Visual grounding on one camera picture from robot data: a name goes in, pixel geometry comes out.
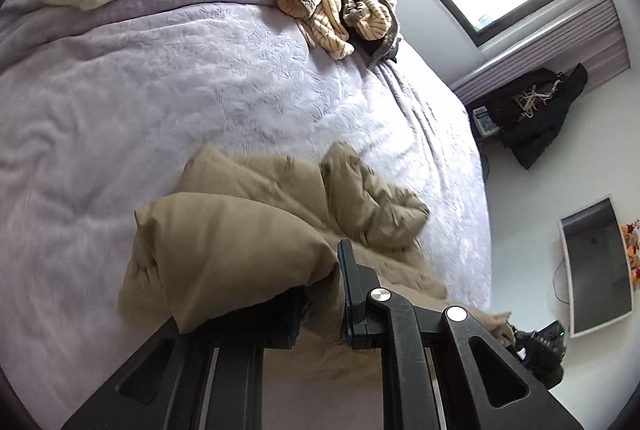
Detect grey pleated curtain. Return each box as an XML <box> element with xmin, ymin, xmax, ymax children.
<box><xmin>450</xmin><ymin>0</ymin><xmax>631</xmax><ymax>104</ymax></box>

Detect beige clothes hanger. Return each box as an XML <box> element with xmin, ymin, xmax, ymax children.
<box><xmin>515</xmin><ymin>83</ymin><xmax>563</xmax><ymax>113</ymax></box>

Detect dark garment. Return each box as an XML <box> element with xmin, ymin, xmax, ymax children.
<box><xmin>350</xmin><ymin>35</ymin><xmax>403</xmax><ymax>66</ymax></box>

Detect blue white patterned bag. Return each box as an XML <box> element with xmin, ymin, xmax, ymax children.
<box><xmin>472</xmin><ymin>105</ymin><xmax>498</xmax><ymax>136</ymax></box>

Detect khaki puffer jacket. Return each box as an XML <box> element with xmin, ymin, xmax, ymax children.
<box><xmin>117</xmin><ymin>141</ymin><xmax>516</xmax><ymax>383</ymax></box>

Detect curved white framed television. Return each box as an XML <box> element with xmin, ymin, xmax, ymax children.
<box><xmin>557</xmin><ymin>196</ymin><xmax>633</xmax><ymax>338</ymax></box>

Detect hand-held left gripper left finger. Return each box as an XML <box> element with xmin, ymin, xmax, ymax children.
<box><xmin>62</xmin><ymin>290</ymin><xmax>306</xmax><ymax>430</ymax></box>

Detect lavender quilted bed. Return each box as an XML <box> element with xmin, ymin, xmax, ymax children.
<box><xmin>0</xmin><ymin>0</ymin><xmax>493</xmax><ymax>430</ymax></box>

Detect black hanging coat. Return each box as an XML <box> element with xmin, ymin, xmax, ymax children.
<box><xmin>487</xmin><ymin>63</ymin><xmax>588</xmax><ymax>168</ymax></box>

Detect beige striped garment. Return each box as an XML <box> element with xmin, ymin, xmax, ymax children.
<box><xmin>277</xmin><ymin>0</ymin><xmax>401</xmax><ymax>61</ymax></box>

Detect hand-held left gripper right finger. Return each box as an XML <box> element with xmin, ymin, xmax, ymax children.
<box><xmin>337</xmin><ymin>239</ymin><xmax>583</xmax><ymax>430</ymax></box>

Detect orange decoration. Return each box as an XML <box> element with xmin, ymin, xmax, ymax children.
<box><xmin>620</xmin><ymin>220</ymin><xmax>640</xmax><ymax>291</ymax></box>

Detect black television cable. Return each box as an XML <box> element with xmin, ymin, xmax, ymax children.
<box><xmin>552</xmin><ymin>260</ymin><xmax>568</xmax><ymax>303</ymax></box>

